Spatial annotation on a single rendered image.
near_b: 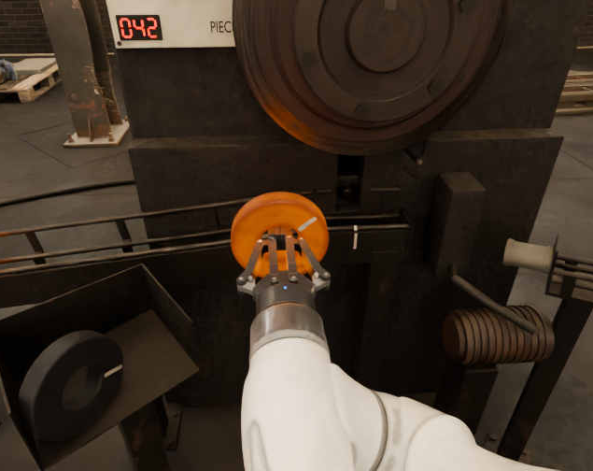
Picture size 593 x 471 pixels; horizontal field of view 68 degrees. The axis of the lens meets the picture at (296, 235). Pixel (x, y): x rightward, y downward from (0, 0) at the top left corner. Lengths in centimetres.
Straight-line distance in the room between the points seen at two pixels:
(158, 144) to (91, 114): 273
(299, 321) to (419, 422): 16
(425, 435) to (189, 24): 79
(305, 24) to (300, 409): 53
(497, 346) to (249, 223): 63
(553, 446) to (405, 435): 115
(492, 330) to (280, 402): 72
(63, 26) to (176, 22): 269
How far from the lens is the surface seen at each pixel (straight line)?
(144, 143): 101
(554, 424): 166
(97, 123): 372
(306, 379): 43
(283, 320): 49
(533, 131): 116
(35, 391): 70
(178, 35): 95
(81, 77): 365
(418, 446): 48
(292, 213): 66
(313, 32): 72
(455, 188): 98
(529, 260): 103
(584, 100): 482
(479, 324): 106
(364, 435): 46
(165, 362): 84
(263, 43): 79
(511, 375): 174
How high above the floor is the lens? 121
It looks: 33 degrees down
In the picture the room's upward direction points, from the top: straight up
